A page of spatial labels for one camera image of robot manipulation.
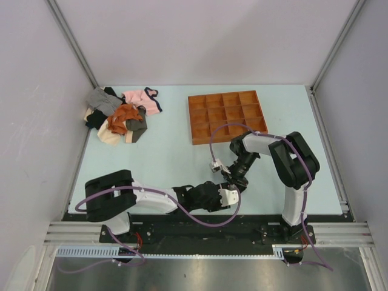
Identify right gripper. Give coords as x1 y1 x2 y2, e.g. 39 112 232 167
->
221 152 258 194

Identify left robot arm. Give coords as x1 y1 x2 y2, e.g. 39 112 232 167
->
85 170 239 243

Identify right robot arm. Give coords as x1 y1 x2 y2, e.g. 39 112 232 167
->
221 132 320 243

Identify olive and beige underwear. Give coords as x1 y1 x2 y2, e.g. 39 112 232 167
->
125 118 147 143

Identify pink underwear with navy trim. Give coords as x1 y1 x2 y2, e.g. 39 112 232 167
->
122 87 162 116

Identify orange underwear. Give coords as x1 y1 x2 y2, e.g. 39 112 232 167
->
107 104 143 135

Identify cream underwear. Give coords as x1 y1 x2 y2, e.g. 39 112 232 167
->
97 119 121 146

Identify black underwear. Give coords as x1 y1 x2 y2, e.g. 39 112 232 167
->
85 110 107 130

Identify grey ribbed underwear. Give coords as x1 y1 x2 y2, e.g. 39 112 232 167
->
87 87 122 116

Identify wooden compartment tray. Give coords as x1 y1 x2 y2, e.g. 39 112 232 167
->
188 90 268 146

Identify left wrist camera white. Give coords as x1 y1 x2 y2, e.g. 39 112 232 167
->
219 189 239 207

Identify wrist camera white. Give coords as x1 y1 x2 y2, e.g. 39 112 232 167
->
209 159 225 173
219 189 239 207

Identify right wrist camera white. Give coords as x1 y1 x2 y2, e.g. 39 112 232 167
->
209 159 225 173

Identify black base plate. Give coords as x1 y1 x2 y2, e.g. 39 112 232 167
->
115 215 316 246

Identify aluminium rail front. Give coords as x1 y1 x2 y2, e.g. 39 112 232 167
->
44 222 375 247

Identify grey slotted cable duct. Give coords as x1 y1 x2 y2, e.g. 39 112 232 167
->
56 246 284 260

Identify aluminium corner post right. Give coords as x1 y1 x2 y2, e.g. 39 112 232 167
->
310 0 367 94

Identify aluminium corner post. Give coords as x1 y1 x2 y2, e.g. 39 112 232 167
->
45 0 99 88
310 0 367 94

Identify aluminium corner post left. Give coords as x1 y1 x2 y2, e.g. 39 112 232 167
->
45 0 99 88

